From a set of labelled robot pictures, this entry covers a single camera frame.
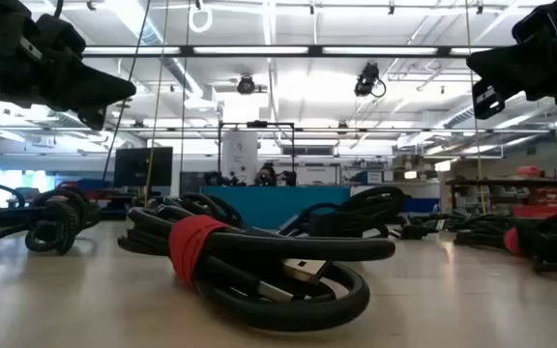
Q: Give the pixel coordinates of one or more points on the blue plastic bin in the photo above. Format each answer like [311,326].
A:
[273,203]

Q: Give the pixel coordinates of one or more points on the silver ceiling air duct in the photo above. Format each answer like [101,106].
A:
[150,34]

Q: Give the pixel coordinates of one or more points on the white cylindrical tank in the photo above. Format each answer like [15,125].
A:
[240,154]

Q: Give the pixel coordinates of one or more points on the blue low cabinet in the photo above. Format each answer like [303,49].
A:
[421,205]

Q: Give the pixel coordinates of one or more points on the red storage bin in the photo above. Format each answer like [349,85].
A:
[530,171]

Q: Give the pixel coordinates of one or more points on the dark storage shelf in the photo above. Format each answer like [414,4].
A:
[501,182]

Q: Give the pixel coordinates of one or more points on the round black ceiling fixture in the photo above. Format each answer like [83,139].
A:
[246,85]

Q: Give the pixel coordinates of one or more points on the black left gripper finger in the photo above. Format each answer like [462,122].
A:
[90,99]
[95,81]

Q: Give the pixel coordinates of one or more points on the black overhead light bar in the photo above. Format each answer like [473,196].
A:
[186,50]

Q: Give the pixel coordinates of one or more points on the black background monitor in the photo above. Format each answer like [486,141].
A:
[133,166]

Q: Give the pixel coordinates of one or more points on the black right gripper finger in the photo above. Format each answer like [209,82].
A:
[501,58]
[501,75]

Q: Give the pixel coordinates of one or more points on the thin black horizontal rail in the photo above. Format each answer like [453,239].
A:
[404,130]

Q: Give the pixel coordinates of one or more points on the black stand frame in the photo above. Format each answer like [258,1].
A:
[256,124]

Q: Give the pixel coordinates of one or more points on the person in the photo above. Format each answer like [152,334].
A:
[265,176]

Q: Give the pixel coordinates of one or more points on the blue crate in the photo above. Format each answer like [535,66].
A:
[95,183]

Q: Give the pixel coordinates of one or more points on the black hanging camera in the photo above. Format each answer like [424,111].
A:
[368,79]

